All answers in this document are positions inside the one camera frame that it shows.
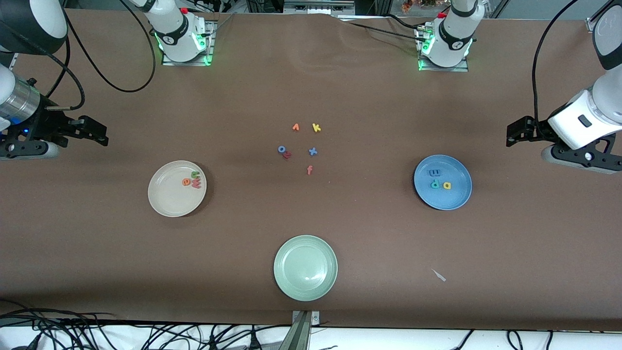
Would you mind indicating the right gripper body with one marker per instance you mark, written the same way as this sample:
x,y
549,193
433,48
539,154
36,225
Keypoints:
x,y
47,124

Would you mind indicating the blue letter m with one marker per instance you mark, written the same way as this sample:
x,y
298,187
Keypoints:
x,y
434,172

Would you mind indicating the pink letter w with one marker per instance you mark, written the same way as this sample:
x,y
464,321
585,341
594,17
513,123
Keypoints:
x,y
196,184

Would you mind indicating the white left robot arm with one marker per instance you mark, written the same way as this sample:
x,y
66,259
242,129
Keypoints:
x,y
452,39

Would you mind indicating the beige brown plate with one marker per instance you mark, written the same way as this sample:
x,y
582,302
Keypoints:
x,y
170,197

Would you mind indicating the blue plate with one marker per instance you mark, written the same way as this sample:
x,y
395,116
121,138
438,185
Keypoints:
x,y
449,199

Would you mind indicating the brown table cover sheet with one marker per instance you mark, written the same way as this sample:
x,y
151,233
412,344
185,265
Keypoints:
x,y
97,243

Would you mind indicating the orange background object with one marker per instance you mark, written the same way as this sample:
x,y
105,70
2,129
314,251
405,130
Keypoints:
x,y
418,5

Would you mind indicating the small white paper scrap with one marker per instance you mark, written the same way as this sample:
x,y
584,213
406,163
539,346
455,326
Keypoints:
x,y
439,275

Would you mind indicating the black background stand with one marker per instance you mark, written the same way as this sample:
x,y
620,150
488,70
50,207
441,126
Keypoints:
x,y
265,6

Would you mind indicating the silver metal plate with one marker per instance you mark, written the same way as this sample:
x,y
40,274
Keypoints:
x,y
318,5

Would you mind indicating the light green plate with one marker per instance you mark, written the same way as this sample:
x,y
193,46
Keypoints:
x,y
305,268

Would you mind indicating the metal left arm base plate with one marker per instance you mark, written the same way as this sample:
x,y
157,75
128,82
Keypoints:
x,y
442,69

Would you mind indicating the aluminium frame rail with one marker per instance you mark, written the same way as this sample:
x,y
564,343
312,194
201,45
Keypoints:
x,y
591,24

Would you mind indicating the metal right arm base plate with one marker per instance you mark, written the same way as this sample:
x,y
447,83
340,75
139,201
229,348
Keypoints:
x,y
210,48

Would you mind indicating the metal table edge bracket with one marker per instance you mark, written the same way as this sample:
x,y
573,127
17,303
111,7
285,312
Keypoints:
x,y
302,330

